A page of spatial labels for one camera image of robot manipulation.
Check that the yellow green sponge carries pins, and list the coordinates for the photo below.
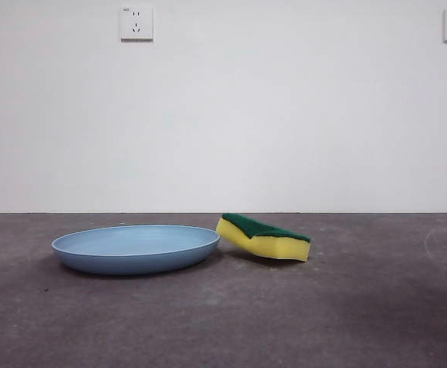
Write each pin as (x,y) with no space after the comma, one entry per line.
(269,247)

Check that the light blue round plate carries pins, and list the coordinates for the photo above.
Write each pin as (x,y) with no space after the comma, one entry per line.
(131,260)

